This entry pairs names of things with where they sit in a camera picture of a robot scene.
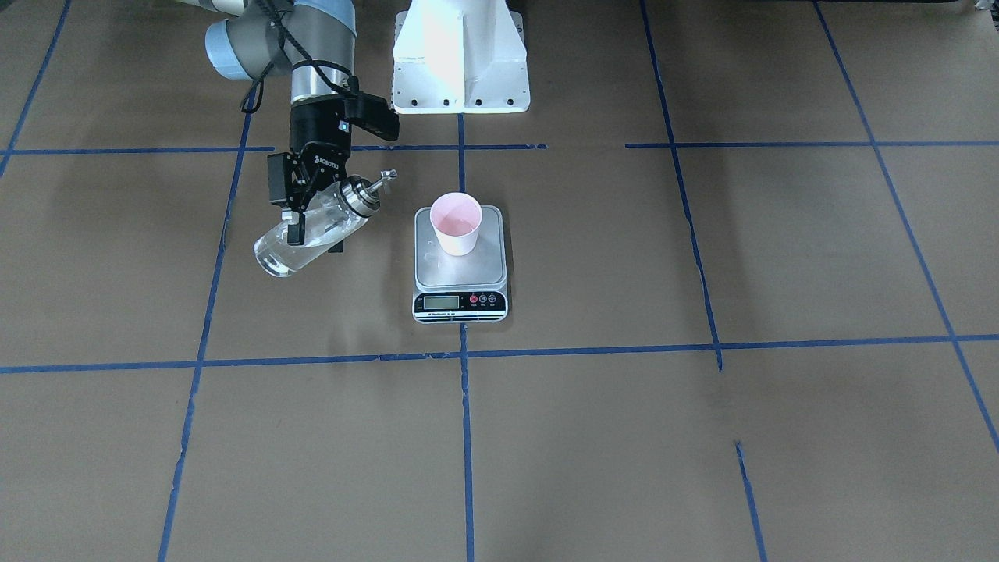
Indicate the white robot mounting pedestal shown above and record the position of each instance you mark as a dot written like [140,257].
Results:
[460,57]

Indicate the glass sauce bottle metal spout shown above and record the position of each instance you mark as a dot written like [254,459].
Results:
[333,214]

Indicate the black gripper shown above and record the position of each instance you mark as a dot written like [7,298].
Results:
[312,127]

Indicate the pink paper cup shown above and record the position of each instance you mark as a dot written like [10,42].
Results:
[456,218]

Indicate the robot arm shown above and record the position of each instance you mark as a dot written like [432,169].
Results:
[312,43]

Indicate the digital kitchen scale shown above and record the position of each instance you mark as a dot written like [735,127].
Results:
[469,288]

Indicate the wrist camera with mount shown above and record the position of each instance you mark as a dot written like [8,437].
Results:
[372,114]

